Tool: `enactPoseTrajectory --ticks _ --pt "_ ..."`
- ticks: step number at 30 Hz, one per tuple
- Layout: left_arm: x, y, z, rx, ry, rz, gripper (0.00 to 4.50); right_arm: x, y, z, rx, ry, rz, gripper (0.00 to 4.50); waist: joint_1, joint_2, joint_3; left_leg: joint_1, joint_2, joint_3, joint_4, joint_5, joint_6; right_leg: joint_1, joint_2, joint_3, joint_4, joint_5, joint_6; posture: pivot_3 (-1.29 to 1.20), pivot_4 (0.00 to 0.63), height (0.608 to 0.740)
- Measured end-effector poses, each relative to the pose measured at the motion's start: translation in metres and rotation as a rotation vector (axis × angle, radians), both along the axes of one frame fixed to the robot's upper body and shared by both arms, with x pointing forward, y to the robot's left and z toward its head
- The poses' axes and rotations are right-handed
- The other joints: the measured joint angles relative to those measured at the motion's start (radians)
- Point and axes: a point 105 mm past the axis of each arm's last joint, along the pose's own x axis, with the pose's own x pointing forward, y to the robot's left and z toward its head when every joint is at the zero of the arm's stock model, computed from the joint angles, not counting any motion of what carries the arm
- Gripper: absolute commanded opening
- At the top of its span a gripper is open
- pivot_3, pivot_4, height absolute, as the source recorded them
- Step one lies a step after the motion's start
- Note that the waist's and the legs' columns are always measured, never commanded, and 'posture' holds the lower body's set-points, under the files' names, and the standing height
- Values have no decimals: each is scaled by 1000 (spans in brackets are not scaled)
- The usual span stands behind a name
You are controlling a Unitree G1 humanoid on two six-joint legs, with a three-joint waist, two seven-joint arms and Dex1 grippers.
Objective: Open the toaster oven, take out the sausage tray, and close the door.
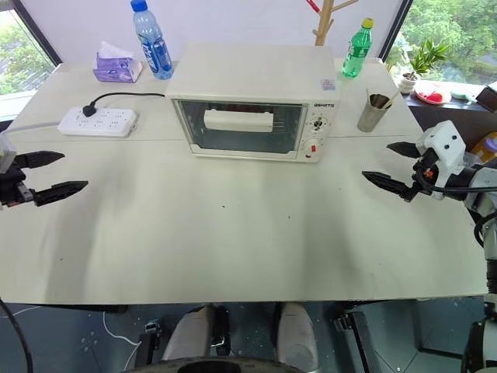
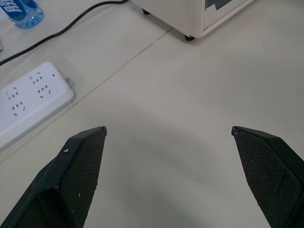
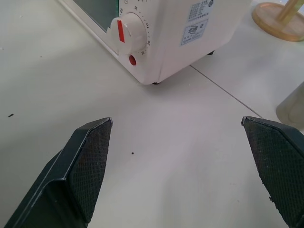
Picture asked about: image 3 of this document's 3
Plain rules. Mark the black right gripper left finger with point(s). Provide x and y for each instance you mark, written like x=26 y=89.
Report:
x=78 y=175

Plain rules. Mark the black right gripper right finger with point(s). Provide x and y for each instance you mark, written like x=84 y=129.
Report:
x=280 y=166

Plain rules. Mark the white toaster oven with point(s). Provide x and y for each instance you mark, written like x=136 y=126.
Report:
x=171 y=40

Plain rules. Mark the pale translucent cup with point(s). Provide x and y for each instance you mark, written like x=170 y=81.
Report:
x=292 y=107

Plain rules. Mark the round wooden stand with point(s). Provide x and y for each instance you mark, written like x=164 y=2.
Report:
x=279 y=19

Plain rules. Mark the white timer knob red stripe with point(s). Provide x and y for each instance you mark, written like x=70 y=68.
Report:
x=129 y=33

